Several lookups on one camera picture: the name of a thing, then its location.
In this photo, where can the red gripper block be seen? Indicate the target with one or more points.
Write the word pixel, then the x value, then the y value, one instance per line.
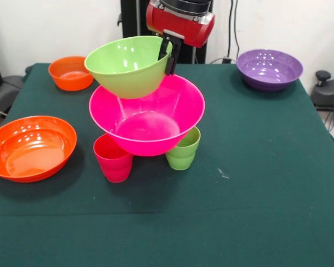
pixel 181 26

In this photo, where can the green bowl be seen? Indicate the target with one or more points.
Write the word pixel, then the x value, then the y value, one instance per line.
pixel 128 66

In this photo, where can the large pink bowl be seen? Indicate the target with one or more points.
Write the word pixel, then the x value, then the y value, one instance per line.
pixel 161 111

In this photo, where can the purple bowl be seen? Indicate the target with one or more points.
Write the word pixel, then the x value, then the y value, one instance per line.
pixel 270 69

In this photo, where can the green cup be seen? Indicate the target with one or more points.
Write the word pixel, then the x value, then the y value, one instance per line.
pixel 183 155

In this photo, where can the crimson red cup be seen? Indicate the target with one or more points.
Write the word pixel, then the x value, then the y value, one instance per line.
pixel 114 167

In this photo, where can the small deep orange bowl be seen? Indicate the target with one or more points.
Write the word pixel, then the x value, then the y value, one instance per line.
pixel 71 75

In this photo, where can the black round knob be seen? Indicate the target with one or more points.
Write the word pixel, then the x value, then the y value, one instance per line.
pixel 323 75

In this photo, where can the dark green tablecloth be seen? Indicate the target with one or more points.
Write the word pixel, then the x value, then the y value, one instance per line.
pixel 167 222

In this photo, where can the wide orange bowl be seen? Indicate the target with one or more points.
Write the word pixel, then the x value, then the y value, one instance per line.
pixel 30 153

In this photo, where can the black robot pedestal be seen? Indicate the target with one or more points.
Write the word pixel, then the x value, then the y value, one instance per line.
pixel 133 19

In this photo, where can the grey pedestal leg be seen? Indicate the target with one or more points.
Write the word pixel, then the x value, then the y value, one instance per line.
pixel 328 94
pixel 0 100

